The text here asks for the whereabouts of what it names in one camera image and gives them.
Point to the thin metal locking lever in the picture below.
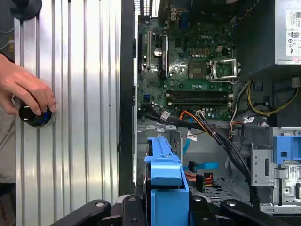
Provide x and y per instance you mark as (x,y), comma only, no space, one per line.
(231,81)

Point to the hard disk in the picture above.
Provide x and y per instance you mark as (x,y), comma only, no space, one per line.
(169,202)

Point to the person's bare hand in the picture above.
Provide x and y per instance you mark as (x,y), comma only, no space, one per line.
(21,82)

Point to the blue rear port connector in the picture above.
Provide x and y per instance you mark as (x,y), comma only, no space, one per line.
(184,21)

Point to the CPU socket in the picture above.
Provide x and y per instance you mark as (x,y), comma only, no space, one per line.
(197,70)

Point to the black round object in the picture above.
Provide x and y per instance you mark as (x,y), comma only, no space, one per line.
(27,9)

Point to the green motherboard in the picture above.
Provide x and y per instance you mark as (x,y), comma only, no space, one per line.
(183,86)

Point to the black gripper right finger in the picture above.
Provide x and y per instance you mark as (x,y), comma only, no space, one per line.
(202,212)

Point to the silver socket cover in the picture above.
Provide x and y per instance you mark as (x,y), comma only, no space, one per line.
(223,69)

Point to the grey power supply unit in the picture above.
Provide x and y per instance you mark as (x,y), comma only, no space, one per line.
(281,35)

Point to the white expansion slot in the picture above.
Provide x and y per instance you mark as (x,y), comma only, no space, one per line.
(149,49)

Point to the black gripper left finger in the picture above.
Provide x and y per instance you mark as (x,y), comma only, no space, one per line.
(131,212)

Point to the black RAM slot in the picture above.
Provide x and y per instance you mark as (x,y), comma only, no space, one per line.
(197,93)
(197,101)

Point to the person's beige clothed trunk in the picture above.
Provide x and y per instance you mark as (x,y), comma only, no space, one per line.
(6,150)

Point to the open black PC case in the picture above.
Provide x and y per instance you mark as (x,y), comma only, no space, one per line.
(127,94)

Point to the grey metal drive cage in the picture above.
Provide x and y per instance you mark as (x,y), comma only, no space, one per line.
(259,164)

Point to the short black expansion slot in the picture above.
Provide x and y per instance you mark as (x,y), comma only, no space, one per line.
(164,58)

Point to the silver coin battery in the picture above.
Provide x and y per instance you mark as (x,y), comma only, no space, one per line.
(157,51)

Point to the blue plastic cage latch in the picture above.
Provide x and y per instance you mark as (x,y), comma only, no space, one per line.
(283,150)

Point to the long black expansion slot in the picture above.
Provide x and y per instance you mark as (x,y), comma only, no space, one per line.
(140,54)

